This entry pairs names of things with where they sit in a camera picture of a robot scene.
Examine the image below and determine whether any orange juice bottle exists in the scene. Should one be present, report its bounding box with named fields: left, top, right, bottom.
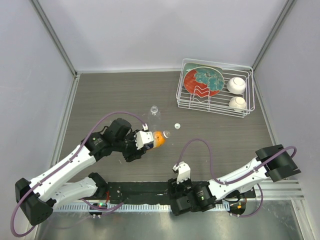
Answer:
left=146, top=130, right=171, bottom=150

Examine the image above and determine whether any upper white bowl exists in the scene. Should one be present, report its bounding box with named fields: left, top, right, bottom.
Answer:
left=226, top=77, right=247, bottom=95

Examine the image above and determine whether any lower white bowl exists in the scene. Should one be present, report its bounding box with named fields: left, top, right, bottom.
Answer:
left=228, top=96, right=247, bottom=112

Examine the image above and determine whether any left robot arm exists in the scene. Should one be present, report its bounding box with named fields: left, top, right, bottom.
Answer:
left=15, top=118, right=154, bottom=226

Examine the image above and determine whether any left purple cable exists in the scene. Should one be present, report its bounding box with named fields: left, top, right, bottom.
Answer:
left=9, top=111, right=148, bottom=238

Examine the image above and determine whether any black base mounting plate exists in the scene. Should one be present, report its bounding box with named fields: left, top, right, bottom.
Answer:
left=77, top=181, right=256, bottom=206

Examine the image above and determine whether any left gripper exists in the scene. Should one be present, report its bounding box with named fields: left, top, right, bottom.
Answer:
left=113, top=130, right=146, bottom=162

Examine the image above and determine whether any white wire dish rack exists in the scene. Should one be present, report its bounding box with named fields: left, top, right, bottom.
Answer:
left=176, top=58, right=256, bottom=118

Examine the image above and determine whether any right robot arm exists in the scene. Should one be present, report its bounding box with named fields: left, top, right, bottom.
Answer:
left=168, top=144, right=301, bottom=216

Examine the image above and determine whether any slotted cable duct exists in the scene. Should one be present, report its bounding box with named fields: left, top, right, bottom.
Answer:
left=54, top=201, right=230, bottom=213

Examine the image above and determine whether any clear empty plastic bottle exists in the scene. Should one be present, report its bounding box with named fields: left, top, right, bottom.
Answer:
left=148, top=105, right=161, bottom=132

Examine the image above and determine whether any white bowl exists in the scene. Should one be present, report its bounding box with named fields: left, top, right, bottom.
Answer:
left=226, top=77, right=247, bottom=95
left=228, top=96, right=247, bottom=112

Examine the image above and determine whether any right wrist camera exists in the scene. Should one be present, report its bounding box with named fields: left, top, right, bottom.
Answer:
left=172, top=161, right=191, bottom=184

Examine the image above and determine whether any red and teal plate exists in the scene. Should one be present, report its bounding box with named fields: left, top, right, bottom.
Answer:
left=182, top=62, right=225, bottom=98

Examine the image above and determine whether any aluminium frame rail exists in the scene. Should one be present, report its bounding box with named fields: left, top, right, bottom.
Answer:
left=259, top=180, right=304, bottom=201

